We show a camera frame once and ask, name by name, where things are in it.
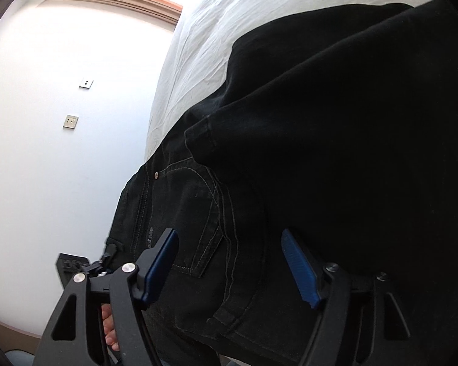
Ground beige wall socket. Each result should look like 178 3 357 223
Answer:
64 115 78 130

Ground person's left hand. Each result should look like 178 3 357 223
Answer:
101 304 120 352

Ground black denim pants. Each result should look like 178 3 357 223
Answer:
109 0 458 365

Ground white bed sheet mattress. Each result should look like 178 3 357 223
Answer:
144 0 432 158

